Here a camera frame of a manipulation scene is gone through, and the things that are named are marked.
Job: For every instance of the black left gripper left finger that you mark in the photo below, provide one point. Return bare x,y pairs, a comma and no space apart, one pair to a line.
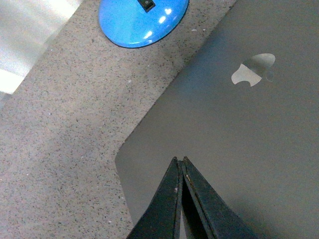
161,220

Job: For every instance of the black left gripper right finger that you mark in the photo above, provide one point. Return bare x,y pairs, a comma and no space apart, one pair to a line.
218,220

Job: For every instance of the grey laptop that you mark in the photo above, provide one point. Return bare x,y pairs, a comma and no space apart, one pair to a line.
245,111

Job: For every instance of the blue desk lamp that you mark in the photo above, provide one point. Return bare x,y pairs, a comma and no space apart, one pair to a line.
139,23

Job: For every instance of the white curtain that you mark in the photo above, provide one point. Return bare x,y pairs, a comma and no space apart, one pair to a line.
27,28

